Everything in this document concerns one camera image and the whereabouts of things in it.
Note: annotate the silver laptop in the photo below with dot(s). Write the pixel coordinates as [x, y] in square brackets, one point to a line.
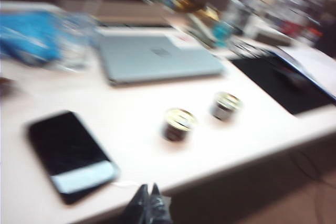
[157, 61]

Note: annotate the white papers with blue folder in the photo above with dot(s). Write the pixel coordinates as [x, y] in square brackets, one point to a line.
[312, 61]

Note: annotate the red tomato can gold lid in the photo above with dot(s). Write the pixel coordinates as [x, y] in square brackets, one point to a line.
[178, 127]
[225, 107]

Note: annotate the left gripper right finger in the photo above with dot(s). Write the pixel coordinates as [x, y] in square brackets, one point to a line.
[158, 208]

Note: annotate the blue liquid pump bottle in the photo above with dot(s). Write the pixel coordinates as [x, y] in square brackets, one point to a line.
[222, 32]

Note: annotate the blue snack bag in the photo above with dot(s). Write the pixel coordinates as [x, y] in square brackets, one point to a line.
[26, 35]

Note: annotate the black smartphone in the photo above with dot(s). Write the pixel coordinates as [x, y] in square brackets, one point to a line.
[68, 150]

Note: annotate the clear plastic cup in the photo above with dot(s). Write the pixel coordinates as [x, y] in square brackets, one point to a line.
[76, 40]

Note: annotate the grey stapler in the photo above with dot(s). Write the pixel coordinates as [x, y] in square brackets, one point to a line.
[200, 30]

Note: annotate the beige desk riser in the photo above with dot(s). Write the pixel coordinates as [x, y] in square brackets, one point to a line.
[126, 11]

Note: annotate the black mouse mat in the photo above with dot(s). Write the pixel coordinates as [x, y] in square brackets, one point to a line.
[283, 85]

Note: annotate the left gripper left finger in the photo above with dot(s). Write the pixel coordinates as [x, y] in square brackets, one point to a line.
[140, 208]

